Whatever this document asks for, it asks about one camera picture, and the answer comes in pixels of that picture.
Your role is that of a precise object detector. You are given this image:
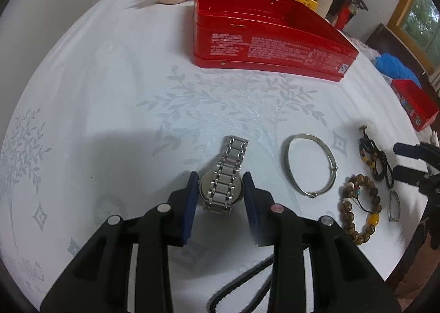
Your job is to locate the black strap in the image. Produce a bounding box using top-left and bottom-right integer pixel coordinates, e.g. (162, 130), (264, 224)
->
(210, 254), (276, 313)

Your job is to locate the red hanging cloth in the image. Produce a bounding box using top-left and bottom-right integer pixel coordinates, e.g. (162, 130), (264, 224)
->
(333, 4), (355, 30)

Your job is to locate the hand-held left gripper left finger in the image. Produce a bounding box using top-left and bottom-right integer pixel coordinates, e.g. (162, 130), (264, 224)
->
(39, 171), (200, 313)

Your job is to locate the blue knit cloth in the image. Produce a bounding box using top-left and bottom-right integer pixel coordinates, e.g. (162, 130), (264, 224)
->
(375, 53), (422, 88)

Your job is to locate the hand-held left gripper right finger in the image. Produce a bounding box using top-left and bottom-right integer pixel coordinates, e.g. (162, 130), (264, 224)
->
(241, 171), (401, 313)

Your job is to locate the long red tin box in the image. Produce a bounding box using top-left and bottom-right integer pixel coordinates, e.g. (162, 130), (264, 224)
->
(192, 0), (359, 83)

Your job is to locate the floral bedding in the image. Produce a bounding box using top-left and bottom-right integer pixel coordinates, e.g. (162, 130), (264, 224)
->
(347, 36), (440, 149)

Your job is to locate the silver metal watch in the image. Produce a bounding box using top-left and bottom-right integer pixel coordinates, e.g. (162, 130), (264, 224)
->
(199, 135), (249, 215)

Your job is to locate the narrow wooden-framed window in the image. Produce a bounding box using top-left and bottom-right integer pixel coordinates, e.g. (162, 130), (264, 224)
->
(388, 0), (440, 70)

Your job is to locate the black bead necklace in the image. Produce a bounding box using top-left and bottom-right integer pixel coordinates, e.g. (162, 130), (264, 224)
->
(358, 124), (394, 190)

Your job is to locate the dark wooden headboard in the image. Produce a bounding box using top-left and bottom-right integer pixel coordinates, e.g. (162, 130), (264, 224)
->
(364, 23), (437, 87)

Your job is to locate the small red printed box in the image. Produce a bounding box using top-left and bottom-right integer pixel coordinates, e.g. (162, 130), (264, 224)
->
(391, 79), (440, 132)

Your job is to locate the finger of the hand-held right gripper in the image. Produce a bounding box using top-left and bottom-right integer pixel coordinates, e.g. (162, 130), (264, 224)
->
(393, 142), (428, 160)
(393, 166), (432, 193)

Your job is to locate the white patterned tablecloth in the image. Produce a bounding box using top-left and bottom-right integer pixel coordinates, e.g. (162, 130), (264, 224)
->
(0, 0), (430, 313)

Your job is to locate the wooden bead bracelet yellow bead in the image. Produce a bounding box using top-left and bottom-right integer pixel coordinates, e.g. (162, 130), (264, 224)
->
(337, 174), (382, 246)

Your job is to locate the plain silver bangle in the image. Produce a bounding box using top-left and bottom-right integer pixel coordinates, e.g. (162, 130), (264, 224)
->
(284, 133), (339, 199)

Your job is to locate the silver bangle with ball clasp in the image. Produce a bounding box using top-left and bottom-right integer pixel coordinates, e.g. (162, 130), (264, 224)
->
(388, 190), (401, 222)

